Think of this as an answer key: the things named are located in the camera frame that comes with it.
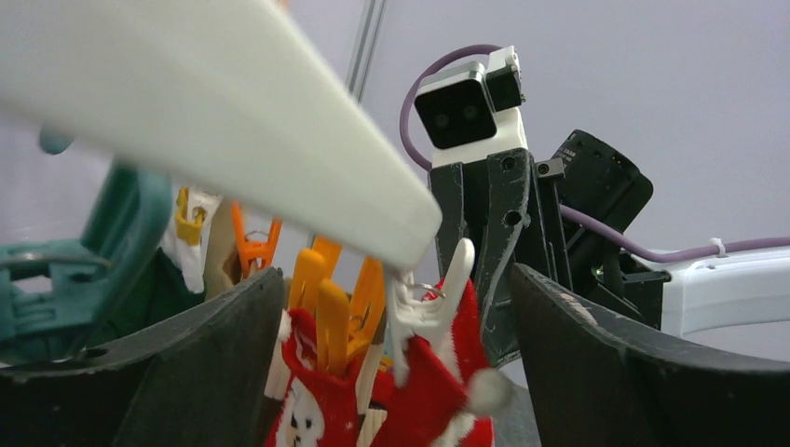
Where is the teal clothespin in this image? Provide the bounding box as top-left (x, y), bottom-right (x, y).
top-left (38, 127), bottom-right (75, 156)
top-left (1, 163), bottom-right (174, 365)

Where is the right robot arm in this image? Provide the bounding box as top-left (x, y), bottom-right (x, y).
top-left (425, 129), bottom-right (789, 366)

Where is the white clip hanger frame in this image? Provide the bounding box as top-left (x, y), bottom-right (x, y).
top-left (1, 1), bottom-right (442, 270)

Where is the green sock with yellow cuff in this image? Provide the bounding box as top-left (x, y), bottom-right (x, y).
top-left (88, 200), bottom-right (211, 348)

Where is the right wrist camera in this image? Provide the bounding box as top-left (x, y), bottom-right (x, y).
top-left (399, 44), bottom-right (527, 170)

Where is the red white patterned sock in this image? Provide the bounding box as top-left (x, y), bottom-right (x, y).
top-left (264, 308), bottom-right (361, 446)

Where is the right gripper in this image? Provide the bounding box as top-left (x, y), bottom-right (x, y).
top-left (429, 148), bottom-right (573, 367)

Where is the orange clothespin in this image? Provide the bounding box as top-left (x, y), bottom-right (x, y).
top-left (347, 257), bottom-right (386, 360)
top-left (230, 200), bottom-right (282, 279)
top-left (288, 237), bottom-right (350, 377)

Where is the white clothespin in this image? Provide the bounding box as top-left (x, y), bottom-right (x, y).
top-left (384, 237), bottom-right (475, 386)
top-left (174, 187), bottom-right (223, 232)

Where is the tan brown striped sock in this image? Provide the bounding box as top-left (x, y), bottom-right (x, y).
top-left (203, 198), bottom-right (242, 301)

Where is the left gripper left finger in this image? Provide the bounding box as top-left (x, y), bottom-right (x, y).
top-left (1, 268), bottom-right (285, 446)

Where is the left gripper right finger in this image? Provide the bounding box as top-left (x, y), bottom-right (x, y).
top-left (511, 264), bottom-right (789, 446)

